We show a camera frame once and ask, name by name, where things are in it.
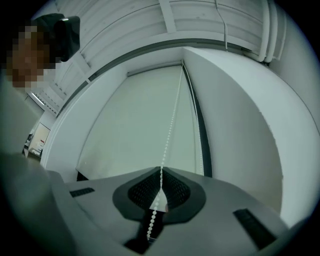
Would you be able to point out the person's face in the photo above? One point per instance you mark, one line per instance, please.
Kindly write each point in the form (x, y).
(30, 57)

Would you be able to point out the pale interior door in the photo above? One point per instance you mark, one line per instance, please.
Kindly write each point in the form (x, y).
(41, 137)

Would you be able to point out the white ceiling conduit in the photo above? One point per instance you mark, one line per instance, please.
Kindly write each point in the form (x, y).
(225, 35)

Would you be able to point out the white ceiling pipes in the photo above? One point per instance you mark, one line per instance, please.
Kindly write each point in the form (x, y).
(268, 30)

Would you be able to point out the white roller window blind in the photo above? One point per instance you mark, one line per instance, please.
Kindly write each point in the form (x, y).
(137, 120)

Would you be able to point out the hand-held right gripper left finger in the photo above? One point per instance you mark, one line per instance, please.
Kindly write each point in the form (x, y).
(100, 212)

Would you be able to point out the black head-worn camera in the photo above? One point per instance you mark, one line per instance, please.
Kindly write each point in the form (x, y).
(67, 37)

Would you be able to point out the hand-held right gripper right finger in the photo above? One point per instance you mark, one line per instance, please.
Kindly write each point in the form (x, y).
(212, 212)

